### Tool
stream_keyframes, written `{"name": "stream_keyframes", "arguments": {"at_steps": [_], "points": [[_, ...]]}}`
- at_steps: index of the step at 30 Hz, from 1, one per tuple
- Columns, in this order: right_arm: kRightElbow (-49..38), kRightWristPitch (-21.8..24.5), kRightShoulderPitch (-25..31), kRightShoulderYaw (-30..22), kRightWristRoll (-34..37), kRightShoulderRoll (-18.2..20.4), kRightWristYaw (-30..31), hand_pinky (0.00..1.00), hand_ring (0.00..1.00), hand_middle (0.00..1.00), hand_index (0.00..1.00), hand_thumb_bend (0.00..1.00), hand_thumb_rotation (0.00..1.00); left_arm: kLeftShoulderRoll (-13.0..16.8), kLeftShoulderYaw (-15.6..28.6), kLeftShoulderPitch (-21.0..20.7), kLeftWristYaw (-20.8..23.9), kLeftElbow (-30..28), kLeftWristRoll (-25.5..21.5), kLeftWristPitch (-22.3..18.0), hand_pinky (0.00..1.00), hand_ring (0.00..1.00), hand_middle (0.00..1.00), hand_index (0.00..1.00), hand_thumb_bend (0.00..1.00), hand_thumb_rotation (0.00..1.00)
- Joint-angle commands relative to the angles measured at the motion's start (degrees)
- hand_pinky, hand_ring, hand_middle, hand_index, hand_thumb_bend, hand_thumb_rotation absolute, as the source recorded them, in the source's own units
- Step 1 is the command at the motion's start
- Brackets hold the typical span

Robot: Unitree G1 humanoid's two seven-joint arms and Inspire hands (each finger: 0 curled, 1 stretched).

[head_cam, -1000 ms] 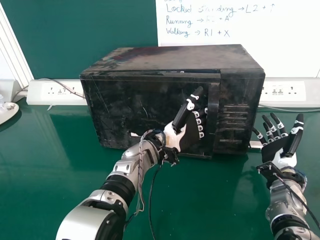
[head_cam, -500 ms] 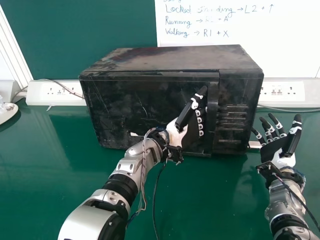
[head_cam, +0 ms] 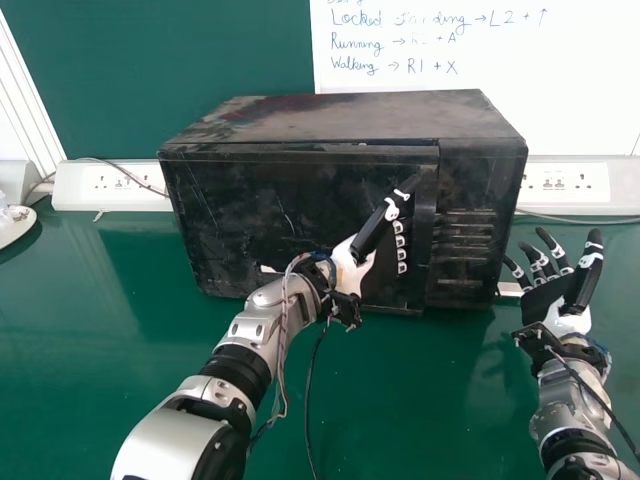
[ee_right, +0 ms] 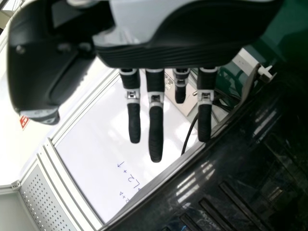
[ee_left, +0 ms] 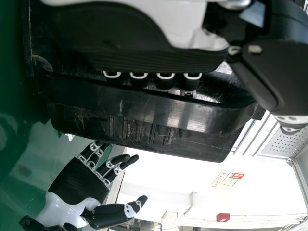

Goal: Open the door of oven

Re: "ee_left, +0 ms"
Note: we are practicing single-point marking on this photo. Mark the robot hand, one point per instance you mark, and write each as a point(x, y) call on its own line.
point(77, 183)
point(134, 43)

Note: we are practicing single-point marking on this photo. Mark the perforated grey metal panel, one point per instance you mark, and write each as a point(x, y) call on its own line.
point(284, 142)

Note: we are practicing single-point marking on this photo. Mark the white wall pipe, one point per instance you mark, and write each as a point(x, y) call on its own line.
point(192, 201)

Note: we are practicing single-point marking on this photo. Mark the red wall alarm box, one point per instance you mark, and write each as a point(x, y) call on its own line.
point(222, 217)

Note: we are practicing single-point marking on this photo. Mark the white and red wall sign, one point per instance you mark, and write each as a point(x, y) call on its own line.
point(228, 179)

